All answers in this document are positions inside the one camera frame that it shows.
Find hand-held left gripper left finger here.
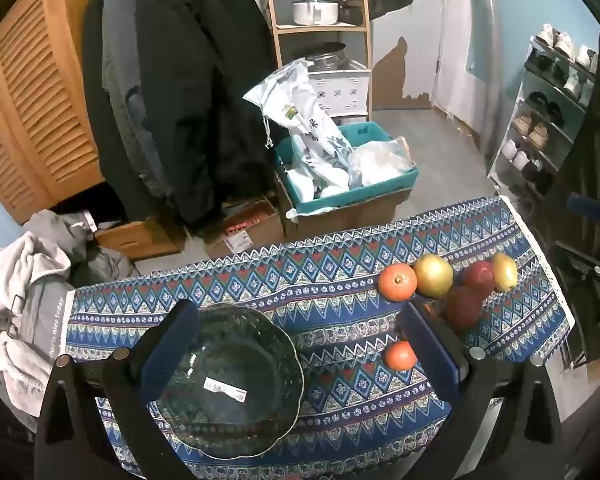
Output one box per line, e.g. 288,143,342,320
34,300,201,480

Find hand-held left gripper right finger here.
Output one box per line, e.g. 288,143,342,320
399,299,563,480

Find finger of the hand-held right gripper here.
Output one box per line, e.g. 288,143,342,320
566,194,600,221
554,241,600,283

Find small orange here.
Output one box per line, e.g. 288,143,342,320
384,341,418,372

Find dark red apple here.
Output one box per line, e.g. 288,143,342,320
445,286,485,332

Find clear glass bowl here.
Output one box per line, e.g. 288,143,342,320
145,302,306,461

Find large orange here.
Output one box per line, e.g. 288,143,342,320
378,263,419,302

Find bright red apple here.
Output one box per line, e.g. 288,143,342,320
461,261,496,295

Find large yellow-green apple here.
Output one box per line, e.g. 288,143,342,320
412,254,454,298

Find small yellow apple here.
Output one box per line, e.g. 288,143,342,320
490,252,519,293

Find rows of shoes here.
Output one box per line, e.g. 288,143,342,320
500,22,600,196

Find small wooden drawer box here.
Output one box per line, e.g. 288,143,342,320
94,217,186,261

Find shoe rack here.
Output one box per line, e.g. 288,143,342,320
487,35,600,201

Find blue patterned tablecloth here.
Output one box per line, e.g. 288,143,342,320
62,195,578,480

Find flat cardboard box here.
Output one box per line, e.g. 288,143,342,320
202,197,286,261

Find brown cardboard box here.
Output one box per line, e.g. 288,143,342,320
275,170,416,243

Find grey sweatshirt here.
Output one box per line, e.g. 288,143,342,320
22,210,141,286

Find clear plastic bag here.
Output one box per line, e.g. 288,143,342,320
347,137,415,186

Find white plastic basket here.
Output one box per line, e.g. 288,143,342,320
307,62,372,117

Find black coat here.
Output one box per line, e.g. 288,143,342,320
82,0,276,233

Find white printed bag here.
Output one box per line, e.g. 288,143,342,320
242,57,356,198

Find metal pot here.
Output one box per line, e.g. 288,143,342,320
305,42,348,71

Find grey jacket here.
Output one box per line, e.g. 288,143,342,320
101,0,173,196

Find wooden louvered cabinet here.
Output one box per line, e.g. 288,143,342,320
0,0,111,226

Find wooden shelf unit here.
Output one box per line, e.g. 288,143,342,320
257,0,376,116

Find white cooking pot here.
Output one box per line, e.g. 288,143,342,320
292,0,353,26

